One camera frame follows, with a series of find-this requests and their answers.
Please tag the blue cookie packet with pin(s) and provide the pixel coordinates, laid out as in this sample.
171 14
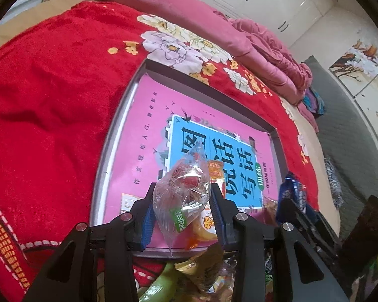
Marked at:
291 188

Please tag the blue snack bar packet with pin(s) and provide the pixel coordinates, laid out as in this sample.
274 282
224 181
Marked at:
268 265

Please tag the grey patterned cloth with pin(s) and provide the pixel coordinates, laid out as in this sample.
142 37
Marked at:
334 182

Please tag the colourful cloth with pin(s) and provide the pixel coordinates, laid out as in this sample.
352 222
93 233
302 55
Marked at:
313 100

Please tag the pink quilt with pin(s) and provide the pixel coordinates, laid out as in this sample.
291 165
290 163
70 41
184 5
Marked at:
176 6

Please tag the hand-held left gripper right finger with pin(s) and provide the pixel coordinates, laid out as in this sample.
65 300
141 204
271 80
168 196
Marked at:
220 223

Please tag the pink book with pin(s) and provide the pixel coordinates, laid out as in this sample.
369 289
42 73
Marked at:
145 132

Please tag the white wardrobe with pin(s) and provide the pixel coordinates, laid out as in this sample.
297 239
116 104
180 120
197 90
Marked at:
271 0

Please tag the grey shallow box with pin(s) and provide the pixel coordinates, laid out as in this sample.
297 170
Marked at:
116 138

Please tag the flower wall painting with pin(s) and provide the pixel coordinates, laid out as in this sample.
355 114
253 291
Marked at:
365 69

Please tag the orange biscuit packet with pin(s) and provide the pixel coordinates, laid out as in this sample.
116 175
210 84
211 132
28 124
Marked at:
215 171

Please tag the red floral blanket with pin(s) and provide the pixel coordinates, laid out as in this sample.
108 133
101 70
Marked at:
50 100

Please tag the clear packet of red candy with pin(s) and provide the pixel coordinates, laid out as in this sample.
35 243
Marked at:
182 188

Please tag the grey quilted headboard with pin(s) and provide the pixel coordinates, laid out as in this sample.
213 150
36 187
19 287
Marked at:
349 132

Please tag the gold brown snack packet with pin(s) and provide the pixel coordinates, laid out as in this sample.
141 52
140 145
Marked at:
201 270

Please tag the green snack packet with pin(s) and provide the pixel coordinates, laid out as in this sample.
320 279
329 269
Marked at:
160 286

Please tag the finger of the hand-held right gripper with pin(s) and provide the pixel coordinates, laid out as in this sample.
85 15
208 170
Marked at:
297 210

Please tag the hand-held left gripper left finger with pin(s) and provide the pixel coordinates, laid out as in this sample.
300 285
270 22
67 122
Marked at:
148 223

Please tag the tan bed sheet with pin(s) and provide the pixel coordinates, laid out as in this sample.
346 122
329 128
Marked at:
318 151

